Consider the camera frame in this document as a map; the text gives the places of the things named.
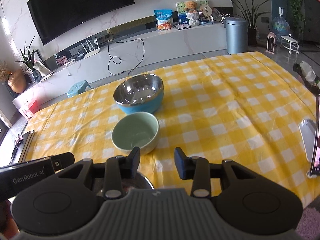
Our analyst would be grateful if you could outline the blue steel-lined bowl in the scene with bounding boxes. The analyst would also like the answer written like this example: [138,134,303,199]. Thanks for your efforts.
[113,74,164,115]

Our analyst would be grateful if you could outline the grey-blue trash can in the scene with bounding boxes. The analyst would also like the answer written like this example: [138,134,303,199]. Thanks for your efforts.
[223,17,248,55]

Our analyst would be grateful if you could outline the teddy bear in white wrap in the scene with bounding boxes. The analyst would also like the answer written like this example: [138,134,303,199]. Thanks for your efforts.
[185,0,200,26]

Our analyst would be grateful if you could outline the light blue plastic stool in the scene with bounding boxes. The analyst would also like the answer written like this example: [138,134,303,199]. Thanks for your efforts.
[67,80,92,98]

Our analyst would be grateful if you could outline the golden vase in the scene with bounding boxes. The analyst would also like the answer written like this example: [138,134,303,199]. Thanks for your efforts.
[7,69,27,94]

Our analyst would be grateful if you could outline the green printed card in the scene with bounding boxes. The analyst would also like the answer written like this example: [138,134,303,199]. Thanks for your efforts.
[176,0,209,23]

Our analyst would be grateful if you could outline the black cable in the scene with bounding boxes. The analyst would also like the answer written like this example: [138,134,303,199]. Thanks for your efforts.
[107,39,145,76]

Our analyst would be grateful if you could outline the large water bottle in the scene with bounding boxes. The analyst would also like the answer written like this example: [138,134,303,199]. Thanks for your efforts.
[272,7,290,40]

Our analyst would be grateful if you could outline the white round stool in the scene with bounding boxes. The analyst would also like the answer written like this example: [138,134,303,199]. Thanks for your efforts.
[280,35,300,54]

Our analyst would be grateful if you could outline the bushy green hanging plant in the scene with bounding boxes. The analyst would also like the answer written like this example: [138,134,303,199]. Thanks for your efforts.
[269,0,307,42]

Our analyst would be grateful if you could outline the wall-mounted black television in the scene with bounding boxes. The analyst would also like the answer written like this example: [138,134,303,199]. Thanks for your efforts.
[27,0,135,46]

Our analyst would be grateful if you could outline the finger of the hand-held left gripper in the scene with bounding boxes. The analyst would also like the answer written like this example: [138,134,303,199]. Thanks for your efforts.
[51,152,75,174]

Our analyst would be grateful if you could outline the dried flowers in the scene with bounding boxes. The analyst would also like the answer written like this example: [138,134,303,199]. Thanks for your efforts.
[0,61,13,82]

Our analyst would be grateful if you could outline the white paper card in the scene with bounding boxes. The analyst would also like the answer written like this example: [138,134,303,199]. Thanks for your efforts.
[37,60,54,82]

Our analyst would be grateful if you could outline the round paper fan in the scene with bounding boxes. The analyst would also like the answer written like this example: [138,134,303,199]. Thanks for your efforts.
[199,4,212,21]

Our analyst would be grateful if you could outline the purple rug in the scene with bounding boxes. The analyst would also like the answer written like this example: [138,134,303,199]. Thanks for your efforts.
[302,200,320,233]

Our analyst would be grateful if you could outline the smartphone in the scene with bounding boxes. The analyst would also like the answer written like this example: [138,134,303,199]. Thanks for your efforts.
[308,94,320,179]

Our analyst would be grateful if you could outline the plant in glass vase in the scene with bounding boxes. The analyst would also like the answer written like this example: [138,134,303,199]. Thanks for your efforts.
[14,36,48,83]

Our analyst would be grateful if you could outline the pink heater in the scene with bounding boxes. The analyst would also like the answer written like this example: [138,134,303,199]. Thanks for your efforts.
[265,32,277,54]

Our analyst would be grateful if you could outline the orange steel-lined bowl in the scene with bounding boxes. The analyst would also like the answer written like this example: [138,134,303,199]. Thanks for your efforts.
[95,171,154,198]

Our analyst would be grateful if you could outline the blue snack bag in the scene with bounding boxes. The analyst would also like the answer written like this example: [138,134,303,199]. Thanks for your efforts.
[154,9,173,31]

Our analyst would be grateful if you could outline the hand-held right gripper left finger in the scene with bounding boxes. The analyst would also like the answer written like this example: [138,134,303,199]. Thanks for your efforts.
[58,146,141,200]

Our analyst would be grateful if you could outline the white router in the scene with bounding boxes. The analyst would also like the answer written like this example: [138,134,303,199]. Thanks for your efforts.
[81,37,100,59]

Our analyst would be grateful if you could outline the white plastic bag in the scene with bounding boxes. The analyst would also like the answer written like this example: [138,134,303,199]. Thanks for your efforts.
[299,61,316,82]

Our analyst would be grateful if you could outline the white marble TV cabinet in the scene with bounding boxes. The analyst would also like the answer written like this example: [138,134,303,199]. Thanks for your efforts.
[12,21,228,108]

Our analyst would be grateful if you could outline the green ceramic bowl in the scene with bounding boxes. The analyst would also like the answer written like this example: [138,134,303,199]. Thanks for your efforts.
[111,112,160,155]

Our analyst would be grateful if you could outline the yellow checked tablecloth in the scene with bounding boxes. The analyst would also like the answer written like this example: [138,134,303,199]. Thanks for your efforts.
[21,51,320,213]

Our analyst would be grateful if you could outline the pink storage box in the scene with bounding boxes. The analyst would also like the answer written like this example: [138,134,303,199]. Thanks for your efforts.
[19,98,40,118]

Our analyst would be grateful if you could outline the potted long-leaf plant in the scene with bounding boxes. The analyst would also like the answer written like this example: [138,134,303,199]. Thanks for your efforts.
[225,0,272,47]

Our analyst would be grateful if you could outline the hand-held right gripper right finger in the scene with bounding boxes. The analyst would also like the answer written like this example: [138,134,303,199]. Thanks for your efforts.
[174,147,256,198]

